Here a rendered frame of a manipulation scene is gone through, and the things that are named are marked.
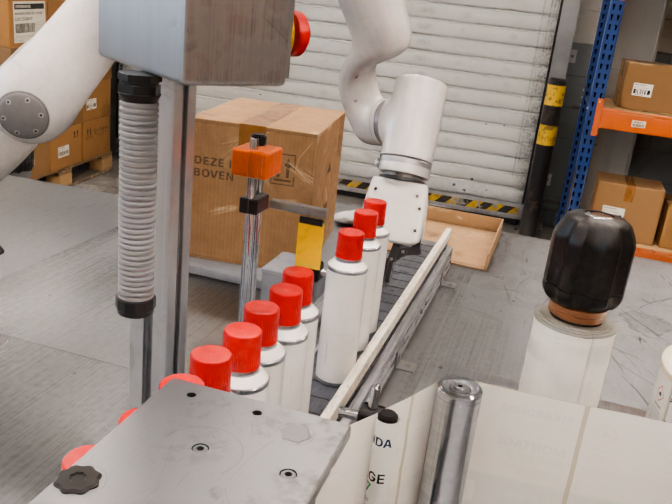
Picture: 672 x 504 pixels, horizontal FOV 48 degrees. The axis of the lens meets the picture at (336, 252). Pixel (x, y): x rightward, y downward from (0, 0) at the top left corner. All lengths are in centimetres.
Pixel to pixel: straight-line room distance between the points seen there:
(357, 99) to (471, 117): 386
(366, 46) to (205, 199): 47
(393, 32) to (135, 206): 58
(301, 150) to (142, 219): 74
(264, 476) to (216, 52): 33
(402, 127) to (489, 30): 386
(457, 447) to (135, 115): 37
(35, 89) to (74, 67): 6
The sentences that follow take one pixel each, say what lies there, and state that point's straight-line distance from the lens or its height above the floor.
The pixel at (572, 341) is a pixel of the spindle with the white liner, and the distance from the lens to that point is 80.
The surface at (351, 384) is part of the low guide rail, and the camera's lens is 93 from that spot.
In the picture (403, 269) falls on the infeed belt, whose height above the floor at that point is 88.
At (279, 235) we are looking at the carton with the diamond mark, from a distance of 140.
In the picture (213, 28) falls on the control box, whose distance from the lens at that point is 59.
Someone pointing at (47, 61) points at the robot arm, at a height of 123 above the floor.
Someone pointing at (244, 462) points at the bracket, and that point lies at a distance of 38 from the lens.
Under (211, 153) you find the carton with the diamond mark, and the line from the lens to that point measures 140.
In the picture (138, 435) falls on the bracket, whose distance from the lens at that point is 40.
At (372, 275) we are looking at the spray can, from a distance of 103.
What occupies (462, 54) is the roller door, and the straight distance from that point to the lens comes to 505.
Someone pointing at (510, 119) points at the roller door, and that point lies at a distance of 506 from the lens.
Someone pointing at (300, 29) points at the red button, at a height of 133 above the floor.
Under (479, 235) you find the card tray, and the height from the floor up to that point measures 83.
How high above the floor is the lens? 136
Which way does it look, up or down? 19 degrees down
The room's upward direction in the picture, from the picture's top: 6 degrees clockwise
